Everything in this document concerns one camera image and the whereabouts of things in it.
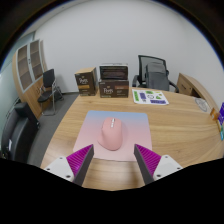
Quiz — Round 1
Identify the wooden side desk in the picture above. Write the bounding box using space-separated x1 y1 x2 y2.
175 72 219 111

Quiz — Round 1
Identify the pink blue gradient mouse pad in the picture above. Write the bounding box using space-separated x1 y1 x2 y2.
72 110 153 163

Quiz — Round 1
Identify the wooden shelf cabinet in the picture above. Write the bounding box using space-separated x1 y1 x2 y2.
12 39 48 119

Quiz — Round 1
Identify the grey backpack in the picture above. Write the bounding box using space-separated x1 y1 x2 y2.
144 62 171 92

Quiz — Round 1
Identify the black printed box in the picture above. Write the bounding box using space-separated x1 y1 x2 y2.
99 63 130 81

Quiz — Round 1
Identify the black visitor chair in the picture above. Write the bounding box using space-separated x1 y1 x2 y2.
37 68 64 117

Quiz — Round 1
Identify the wide dark brown coffee box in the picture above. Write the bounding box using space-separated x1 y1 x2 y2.
98 78 130 99

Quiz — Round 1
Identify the pink computer mouse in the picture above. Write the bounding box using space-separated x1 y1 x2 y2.
97 116 128 151

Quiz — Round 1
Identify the black mesh office chair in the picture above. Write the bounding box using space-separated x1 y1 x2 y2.
131 54 180 94

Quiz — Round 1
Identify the purple standing card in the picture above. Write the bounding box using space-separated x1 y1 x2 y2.
217 101 224 126

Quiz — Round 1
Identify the tall dark brown coffee box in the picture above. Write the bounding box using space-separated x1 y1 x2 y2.
74 66 99 97

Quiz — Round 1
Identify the black leather armchair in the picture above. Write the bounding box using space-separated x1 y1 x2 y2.
0 101 41 163

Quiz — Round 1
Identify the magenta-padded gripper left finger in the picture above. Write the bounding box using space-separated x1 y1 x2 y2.
43 143 95 187

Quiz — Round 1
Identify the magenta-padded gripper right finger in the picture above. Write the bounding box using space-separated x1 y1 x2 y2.
133 143 184 185

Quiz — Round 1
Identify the white green purple sticker sheet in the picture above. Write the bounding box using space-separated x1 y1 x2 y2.
131 88 170 107

